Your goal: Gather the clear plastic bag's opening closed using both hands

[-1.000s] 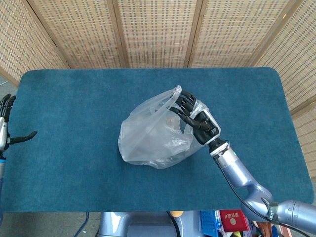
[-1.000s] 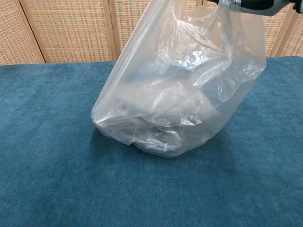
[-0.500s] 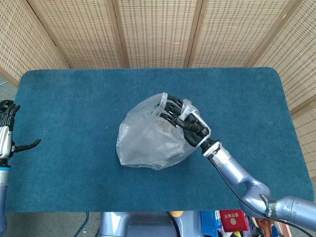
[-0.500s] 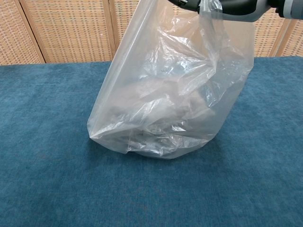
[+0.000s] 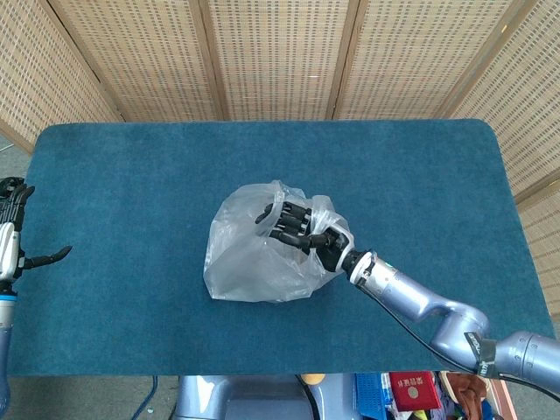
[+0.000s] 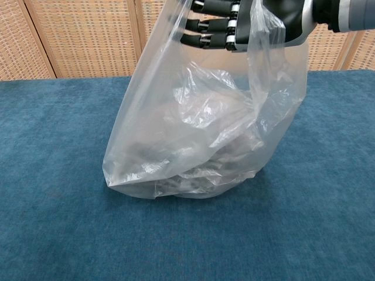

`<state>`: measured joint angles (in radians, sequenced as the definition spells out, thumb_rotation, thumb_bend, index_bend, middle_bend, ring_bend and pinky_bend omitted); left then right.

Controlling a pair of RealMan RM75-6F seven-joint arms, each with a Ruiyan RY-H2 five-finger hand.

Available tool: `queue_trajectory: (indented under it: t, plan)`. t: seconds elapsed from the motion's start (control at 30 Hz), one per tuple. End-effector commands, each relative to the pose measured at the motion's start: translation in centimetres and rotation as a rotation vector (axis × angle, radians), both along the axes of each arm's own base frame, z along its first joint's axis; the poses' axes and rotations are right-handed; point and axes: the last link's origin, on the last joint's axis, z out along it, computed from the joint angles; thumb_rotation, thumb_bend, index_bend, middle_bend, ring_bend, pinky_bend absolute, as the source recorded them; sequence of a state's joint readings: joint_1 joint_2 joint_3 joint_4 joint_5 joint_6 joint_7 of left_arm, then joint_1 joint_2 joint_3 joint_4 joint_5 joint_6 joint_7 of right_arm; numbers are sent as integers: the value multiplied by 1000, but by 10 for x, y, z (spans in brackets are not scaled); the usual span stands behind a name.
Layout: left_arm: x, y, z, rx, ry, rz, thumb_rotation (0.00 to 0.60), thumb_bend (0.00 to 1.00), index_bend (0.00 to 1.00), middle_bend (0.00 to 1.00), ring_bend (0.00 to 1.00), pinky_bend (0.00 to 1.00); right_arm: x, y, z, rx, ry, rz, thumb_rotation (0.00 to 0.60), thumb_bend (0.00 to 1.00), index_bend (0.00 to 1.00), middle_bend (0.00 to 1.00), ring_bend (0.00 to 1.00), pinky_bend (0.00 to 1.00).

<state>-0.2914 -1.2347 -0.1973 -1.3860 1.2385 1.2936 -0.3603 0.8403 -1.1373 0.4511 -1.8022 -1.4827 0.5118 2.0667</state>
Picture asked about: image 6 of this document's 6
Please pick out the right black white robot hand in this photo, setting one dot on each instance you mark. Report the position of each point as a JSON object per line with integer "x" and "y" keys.
{"x": 216, "y": 26}

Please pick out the clear plastic bag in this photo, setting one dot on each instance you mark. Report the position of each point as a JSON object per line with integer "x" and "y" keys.
{"x": 175, "y": 131}

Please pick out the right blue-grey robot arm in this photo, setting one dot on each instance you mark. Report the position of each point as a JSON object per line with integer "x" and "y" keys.
{"x": 357, "y": 14}

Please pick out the woven bamboo folding screen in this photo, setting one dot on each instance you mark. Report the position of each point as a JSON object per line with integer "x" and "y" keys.
{"x": 88, "y": 35}

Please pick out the blue felt table mat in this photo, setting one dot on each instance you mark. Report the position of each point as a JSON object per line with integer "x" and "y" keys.
{"x": 58, "y": 175}

